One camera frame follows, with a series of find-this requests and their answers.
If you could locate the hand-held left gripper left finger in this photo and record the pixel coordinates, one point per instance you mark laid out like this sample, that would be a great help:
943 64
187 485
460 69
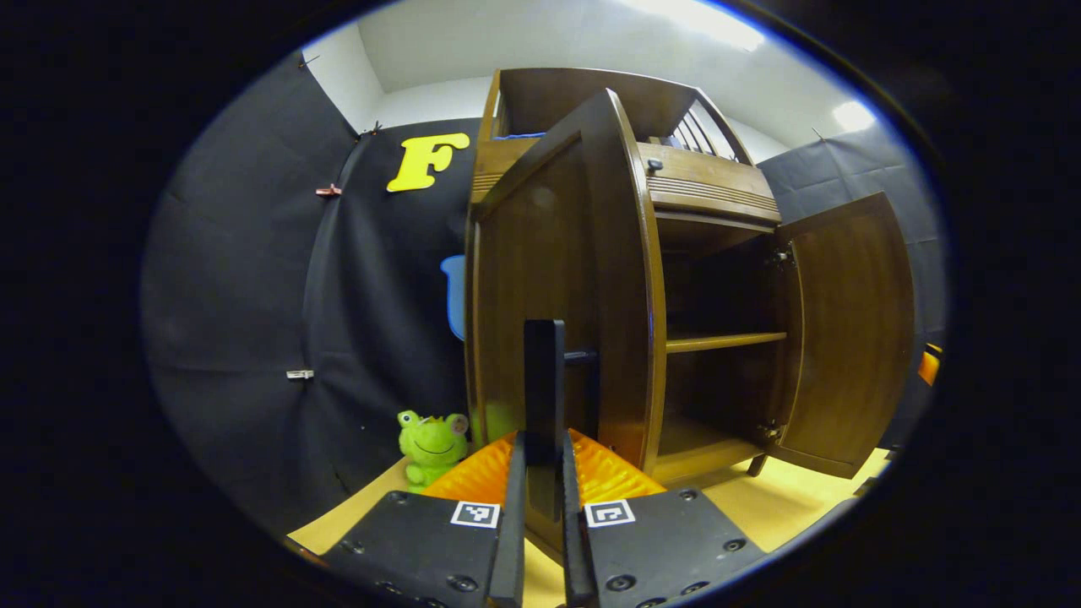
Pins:
515 540

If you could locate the white clip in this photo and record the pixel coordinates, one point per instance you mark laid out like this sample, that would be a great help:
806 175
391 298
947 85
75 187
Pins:
300 374

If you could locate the blue cloth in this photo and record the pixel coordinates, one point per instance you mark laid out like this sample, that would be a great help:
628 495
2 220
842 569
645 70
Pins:
519 135

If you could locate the wooden cabinet door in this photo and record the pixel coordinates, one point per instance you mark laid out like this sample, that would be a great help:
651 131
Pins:
540 270
853 338

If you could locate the wooden drawer with black knob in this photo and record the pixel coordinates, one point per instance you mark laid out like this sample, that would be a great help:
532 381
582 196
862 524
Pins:
718 186

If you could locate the ceiling light panel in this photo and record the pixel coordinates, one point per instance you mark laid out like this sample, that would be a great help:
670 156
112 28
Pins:
701 21

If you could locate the wooden inner shelf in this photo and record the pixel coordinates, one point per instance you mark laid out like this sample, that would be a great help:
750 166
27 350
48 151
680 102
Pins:
722 341

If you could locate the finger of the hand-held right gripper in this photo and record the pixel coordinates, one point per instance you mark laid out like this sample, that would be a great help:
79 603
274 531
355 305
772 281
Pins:
930 366

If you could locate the red clip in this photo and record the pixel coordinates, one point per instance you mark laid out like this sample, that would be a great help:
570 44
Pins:
328 191

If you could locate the wooden double-door shoe cabinet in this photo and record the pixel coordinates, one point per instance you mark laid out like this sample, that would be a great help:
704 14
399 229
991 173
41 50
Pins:
557 93

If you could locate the small ceiling light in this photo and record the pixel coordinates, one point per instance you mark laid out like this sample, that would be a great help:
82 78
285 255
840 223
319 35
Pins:
853 116

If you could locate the green frog plush toy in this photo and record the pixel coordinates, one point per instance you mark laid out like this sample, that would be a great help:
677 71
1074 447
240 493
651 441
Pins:
432 447

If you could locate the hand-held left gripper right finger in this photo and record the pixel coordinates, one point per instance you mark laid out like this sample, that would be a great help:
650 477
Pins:
574 549

